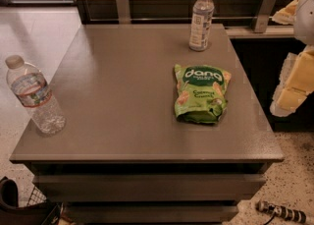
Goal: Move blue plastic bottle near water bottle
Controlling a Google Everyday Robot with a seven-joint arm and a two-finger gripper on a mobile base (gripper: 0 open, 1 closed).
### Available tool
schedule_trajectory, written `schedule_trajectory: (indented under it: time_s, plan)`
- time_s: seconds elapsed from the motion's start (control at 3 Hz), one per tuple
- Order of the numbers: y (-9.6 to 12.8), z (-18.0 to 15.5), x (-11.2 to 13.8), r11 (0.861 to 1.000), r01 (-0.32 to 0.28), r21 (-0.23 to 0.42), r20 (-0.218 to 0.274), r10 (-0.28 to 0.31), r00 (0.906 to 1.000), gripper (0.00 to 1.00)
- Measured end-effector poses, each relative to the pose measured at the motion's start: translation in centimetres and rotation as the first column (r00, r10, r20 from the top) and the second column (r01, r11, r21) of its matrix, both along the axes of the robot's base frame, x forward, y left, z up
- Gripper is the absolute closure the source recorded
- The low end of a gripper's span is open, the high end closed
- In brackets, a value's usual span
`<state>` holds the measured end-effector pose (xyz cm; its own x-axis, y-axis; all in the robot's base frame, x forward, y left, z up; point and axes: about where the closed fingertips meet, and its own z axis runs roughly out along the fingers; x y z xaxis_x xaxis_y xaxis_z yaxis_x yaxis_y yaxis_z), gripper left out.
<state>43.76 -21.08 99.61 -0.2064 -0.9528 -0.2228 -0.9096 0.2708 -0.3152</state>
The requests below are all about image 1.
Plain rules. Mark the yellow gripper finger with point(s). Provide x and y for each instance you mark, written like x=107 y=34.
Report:
x=296 y=82
x=286 y=16

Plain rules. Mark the blue plastic bottle white cap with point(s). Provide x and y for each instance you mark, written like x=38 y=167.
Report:
x=200 y=24

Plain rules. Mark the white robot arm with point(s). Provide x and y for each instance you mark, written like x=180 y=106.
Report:
x=303 y=28

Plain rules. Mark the clear water bottle red label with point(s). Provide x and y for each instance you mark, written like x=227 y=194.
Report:
x=30 y=87

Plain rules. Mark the green dang chip bag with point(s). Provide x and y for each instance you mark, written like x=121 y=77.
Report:
x=201 y=93

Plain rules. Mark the black and white striped tool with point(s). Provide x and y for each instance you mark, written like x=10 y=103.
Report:
x=285 y=213

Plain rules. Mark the black bag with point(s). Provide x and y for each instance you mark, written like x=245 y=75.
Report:
x=45 y=213

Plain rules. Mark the right metal wall bracket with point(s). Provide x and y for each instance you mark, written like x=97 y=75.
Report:
x=261 y=19

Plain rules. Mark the metal wall bracket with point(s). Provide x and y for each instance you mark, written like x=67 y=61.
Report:
x=261 y=19
x=123 y=10

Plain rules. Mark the left metal wall bracket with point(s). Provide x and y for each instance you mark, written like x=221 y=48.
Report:
x=123 y=10

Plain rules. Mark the metal rail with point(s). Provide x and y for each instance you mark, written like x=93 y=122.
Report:
x=247 y=20

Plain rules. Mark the black wire basket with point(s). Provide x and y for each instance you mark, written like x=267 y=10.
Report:
x=36 y=197

